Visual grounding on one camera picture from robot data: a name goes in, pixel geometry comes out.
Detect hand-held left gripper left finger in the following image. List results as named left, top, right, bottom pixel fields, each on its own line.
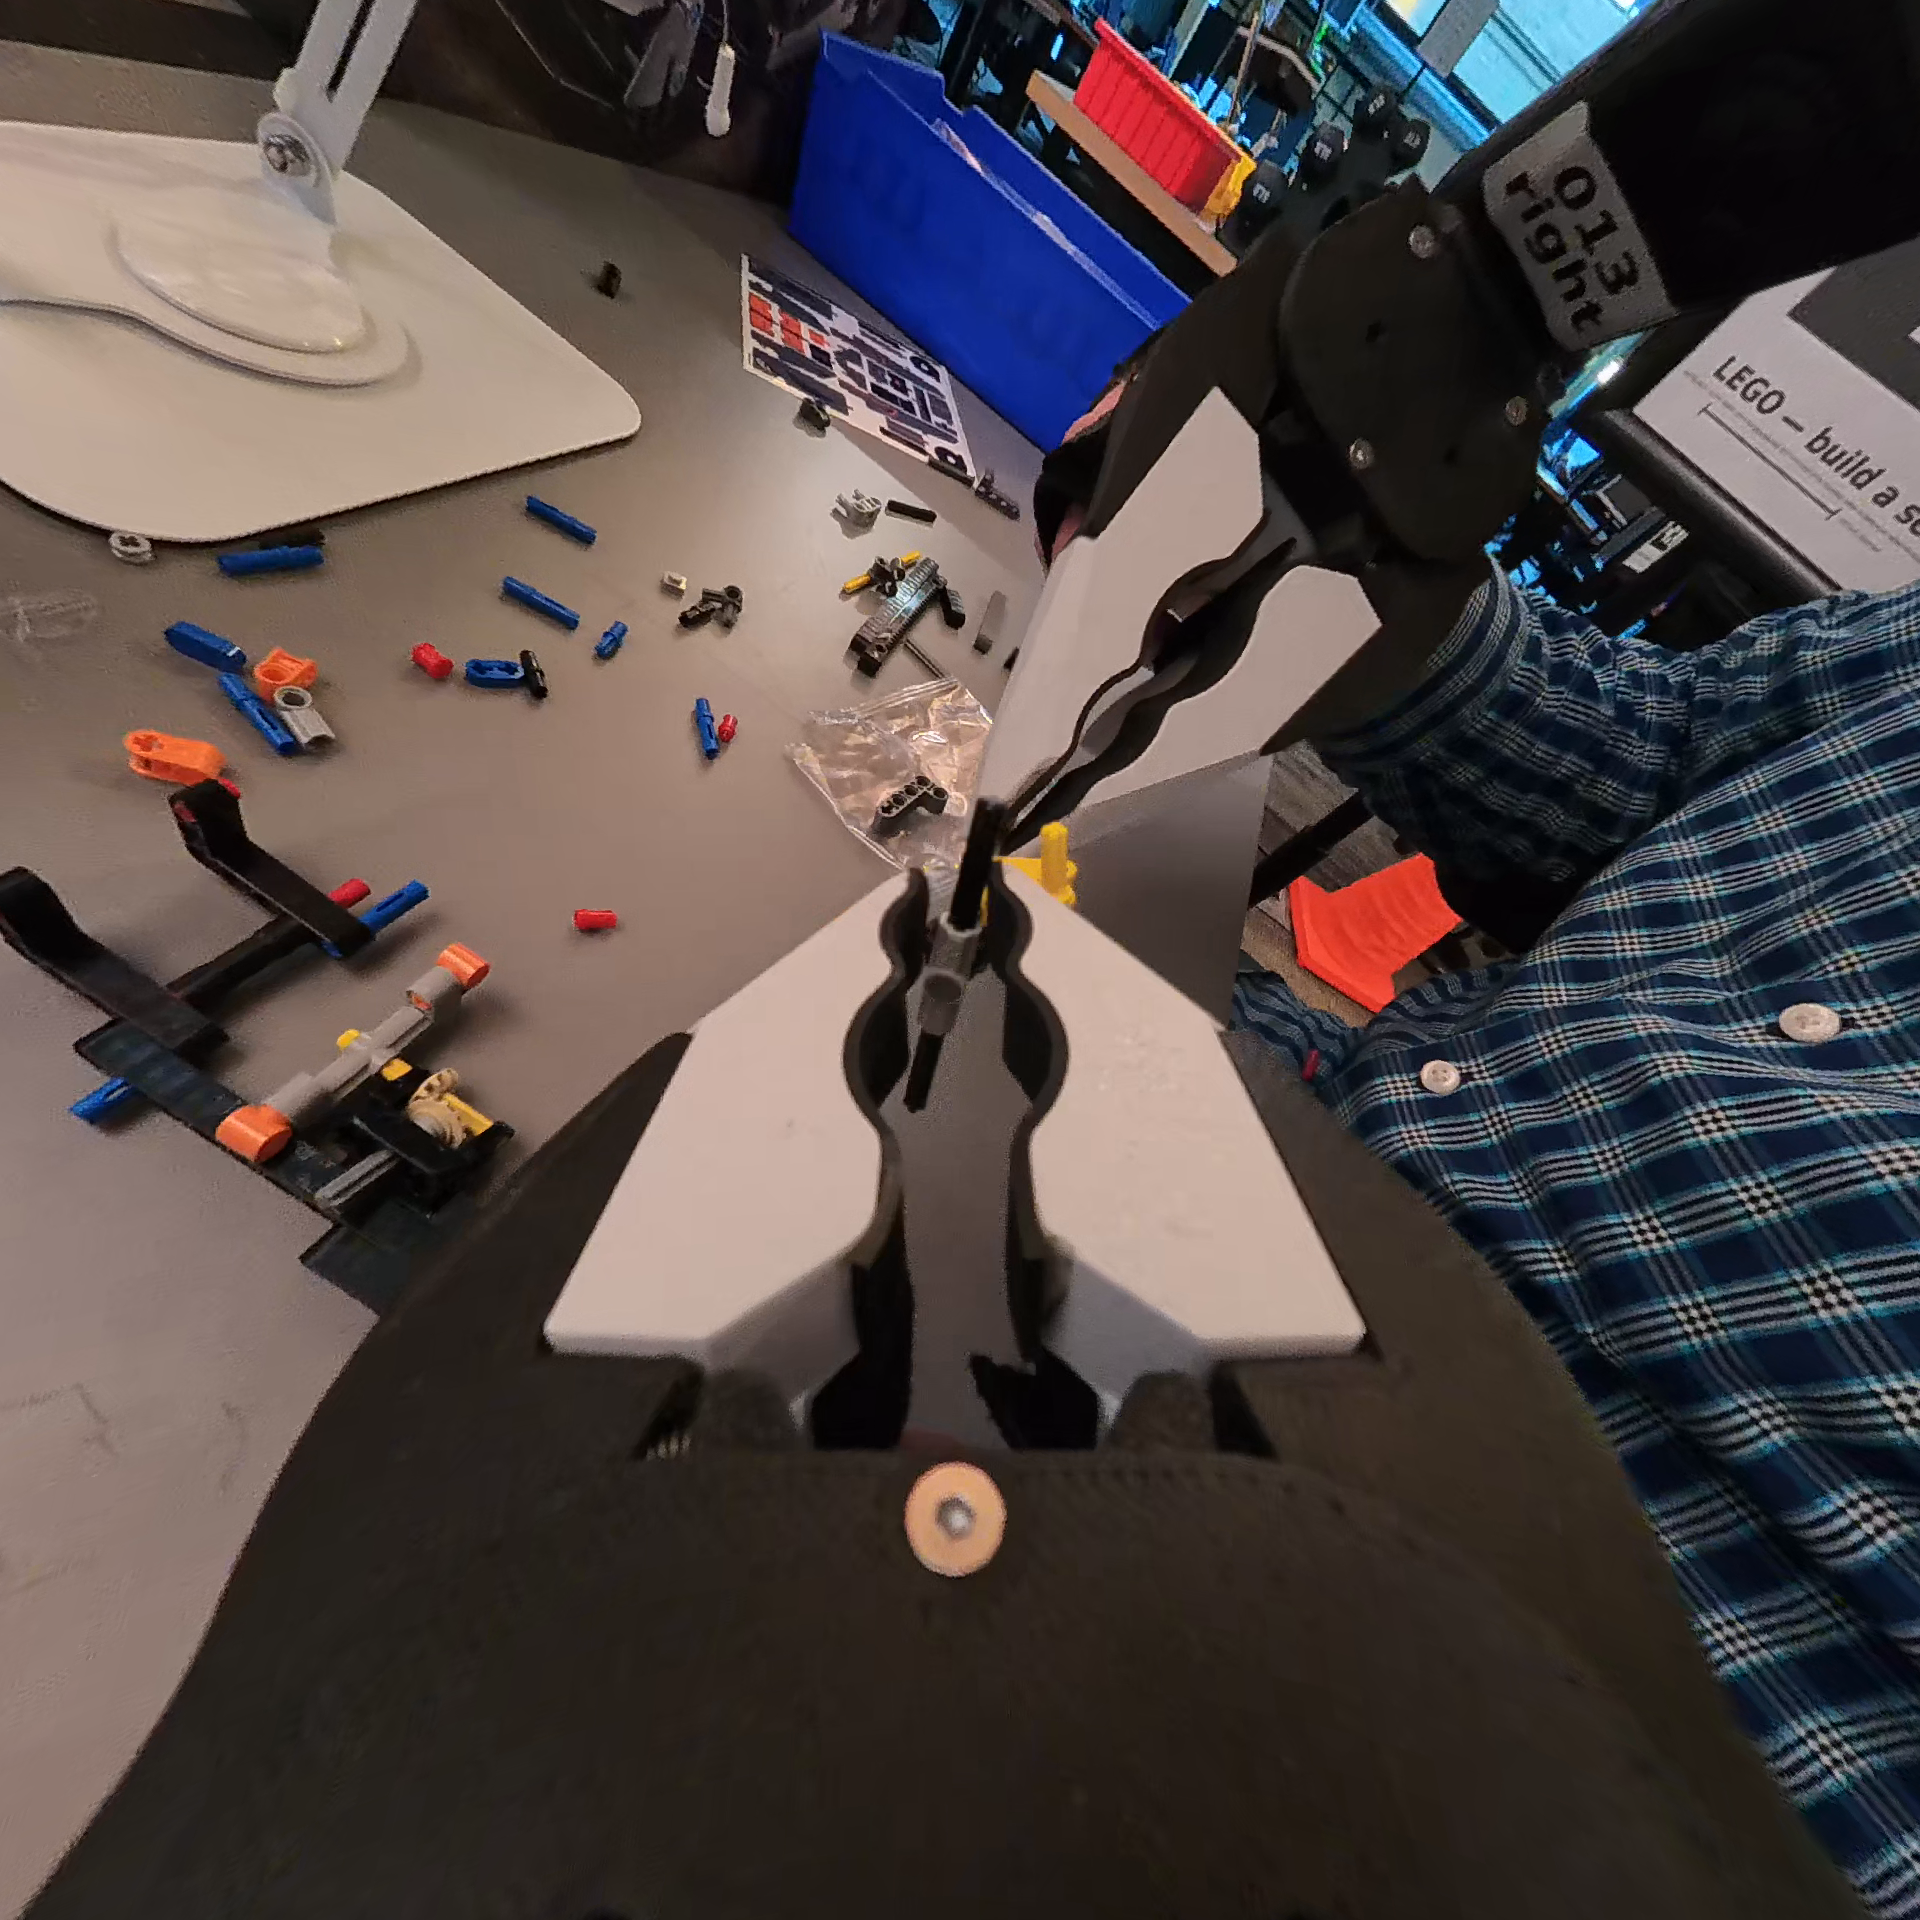
left=545, top=872, right=929, bottom=1413

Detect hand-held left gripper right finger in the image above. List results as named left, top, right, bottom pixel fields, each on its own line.
left=997, top=872, right=1365, bottom=1413

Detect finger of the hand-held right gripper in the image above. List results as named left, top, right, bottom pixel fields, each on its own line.
left=984, top=394, right=1277, bottom=801
left=1036, top=570, right=1383, bottom=963

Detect yellow connector axle lego assembly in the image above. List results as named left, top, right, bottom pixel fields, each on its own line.
left=901, top=798, right=1082, bottom=1114

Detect black lego chassis assembly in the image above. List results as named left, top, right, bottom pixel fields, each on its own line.
left=0, top=778, right=520, bottom=1314

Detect person's right forearm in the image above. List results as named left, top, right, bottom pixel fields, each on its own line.
left=1297, top=562, right=1920, bottom=902

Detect dark lego beam subassembly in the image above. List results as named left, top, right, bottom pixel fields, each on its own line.
left=848, top=555, right=969, bottom=676

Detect lego sticker sheet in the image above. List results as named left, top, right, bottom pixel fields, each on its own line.
left=738, top=256, right=964, bottom=453

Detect scattered blue lego pins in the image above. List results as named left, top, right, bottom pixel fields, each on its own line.
left=165, top=496, right=722, bottom=760

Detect black dumbbell rack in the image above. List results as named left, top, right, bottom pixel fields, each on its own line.
left=1224, top=83, right=1442, bottom=249

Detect orange plastic object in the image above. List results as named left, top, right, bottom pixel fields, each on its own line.
left=1288, top=854, right=1466, bottom=1016

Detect small clear plastic bag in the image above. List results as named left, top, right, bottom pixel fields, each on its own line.
left=786, top=678, right=1000, bottom=873

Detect wooden background table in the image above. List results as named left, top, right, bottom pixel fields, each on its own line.
left=1026, top=66, right=1248, bottom=280

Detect red plastic bin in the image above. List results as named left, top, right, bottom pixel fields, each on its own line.
left=1072, top=19, right=1256, bottom=212

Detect blue plastic bin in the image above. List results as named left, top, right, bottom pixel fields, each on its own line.
left=786, top=33, right=1194, bottom=453

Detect white marker sign board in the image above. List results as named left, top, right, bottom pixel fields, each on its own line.
left=1634, top=248, right=1920, bottom=594

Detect blue plaid shirt person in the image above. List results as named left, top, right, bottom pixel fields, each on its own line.
left=1229, top=900, right=1920, bottom=1920

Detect white book stand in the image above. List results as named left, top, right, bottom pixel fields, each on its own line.
left=0, top=0, right=645, bottom=544

